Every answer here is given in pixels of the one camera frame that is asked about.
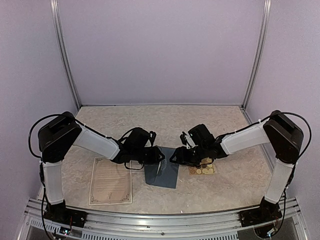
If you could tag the blue paper envelope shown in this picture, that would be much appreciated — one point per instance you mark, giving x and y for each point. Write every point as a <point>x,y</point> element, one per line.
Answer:
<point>163,174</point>

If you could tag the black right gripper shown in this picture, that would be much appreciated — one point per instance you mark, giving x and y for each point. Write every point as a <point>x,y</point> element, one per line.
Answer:
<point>181,157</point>

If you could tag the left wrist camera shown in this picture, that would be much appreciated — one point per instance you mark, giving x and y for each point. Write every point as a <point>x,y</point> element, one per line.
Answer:
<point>152,137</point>

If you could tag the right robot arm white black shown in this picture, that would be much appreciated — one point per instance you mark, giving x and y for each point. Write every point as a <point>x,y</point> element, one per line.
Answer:
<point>277,129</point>

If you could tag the left aluminium corner post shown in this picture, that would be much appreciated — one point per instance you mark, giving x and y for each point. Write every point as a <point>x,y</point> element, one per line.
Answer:
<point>55,11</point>

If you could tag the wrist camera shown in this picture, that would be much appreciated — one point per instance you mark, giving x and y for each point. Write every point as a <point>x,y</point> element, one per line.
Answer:
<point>187,140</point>
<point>152,137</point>

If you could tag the round sticker sheet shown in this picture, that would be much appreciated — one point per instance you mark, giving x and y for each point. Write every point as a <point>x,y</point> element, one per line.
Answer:
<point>206,167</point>

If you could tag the aluminium front rail frame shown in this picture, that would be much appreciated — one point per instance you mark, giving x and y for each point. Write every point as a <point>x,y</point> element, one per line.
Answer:
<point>221,225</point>

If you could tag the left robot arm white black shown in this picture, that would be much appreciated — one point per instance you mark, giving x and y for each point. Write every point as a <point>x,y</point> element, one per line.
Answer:
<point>63,133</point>

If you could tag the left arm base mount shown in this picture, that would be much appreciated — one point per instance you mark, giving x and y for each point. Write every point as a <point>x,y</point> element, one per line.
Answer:
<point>59,213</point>

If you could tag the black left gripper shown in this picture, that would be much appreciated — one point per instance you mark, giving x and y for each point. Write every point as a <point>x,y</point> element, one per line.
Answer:
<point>156,158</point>

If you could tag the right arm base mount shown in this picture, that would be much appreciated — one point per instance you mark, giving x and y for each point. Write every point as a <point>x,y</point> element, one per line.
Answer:
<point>266,212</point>

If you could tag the right aluminium corner post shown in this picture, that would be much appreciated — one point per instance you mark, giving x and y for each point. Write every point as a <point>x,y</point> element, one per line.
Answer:
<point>258,53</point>

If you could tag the aluminium corner post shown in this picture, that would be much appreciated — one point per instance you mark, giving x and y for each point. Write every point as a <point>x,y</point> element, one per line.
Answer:
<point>55,11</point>
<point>258,53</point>

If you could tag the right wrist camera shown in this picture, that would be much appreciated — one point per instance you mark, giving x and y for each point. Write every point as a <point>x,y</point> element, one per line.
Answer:
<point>187,140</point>

